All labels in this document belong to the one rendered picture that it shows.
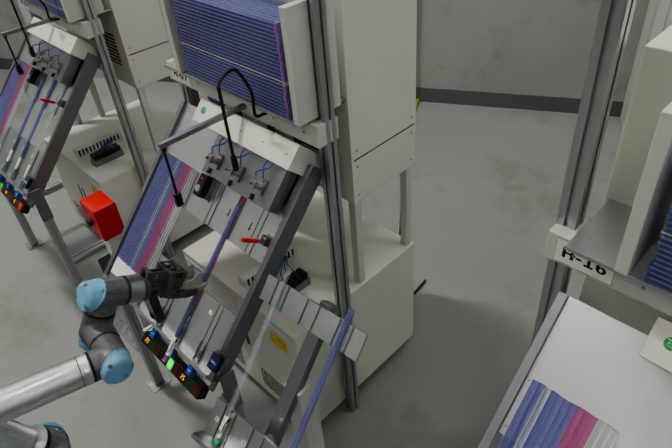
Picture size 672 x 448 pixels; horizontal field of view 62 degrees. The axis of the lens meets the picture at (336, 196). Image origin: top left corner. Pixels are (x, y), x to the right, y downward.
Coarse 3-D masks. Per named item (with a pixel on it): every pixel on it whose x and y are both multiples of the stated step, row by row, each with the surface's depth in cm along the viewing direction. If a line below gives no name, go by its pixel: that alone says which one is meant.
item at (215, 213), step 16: (192, 112) 202; (176, 128) 205; (208, 128) 195; (176, 144) 203; (192, 144) 198; (208, 144) 193; (192, 160) 196; (192, 192) 193; (224, 192) 184; (192, 208) 191; (208, 208) 186; (224, 208) 182; (256, 208) 174; (208, 224) 185; (224, 224) 181; (240, 224) 177; (256, 224) 172; (272, 224) 169; (240, 240) 175; (256, 256) 170
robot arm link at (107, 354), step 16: (96, 336) 136; (112, 336) 136; (96, 352) 131; (112, 352) 131; (128, 352) 135; (48, 368) 127; (64, 368) 127; (80, 368) 128; (96, 368) 130; (112, 368) 129; (128, 368) 132; (16, 384) 123; (32, 384) 123; (48, 384) 124; (64, 384) 126; (80, 384) 128; (0, 400) 120; (16, 400) 121; (32, 400) 123; (48, 400) 125; (0, 416) 119; (16, 416) 122
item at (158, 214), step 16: (176, 160) 200; (160, 176) 203; (176, 176) 198; (192, 176) 193; (160, 192) 201; (144, 208) 204; (160, 208) 199; (176, 208) 194; (144, 224) 202; (160, 224) 197; (128, 240) 205; (144, 240) 200; (160, 240) 195; (128, 256) 203; (144, 256) 198; (160, 256) 194; (112, 272) 207; (128, 272) 201
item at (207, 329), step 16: (144, 304) 194; (176, 304) 185; (208, 304) 177; (176, 320) 184; (192, 320) 179; (208, 320) 175; (224, 320) 172; (192, 336) 178; (208, 336) 174; (224, 336) 170; (192, 352) 176; (208, 352) 172; (208, 368) 171
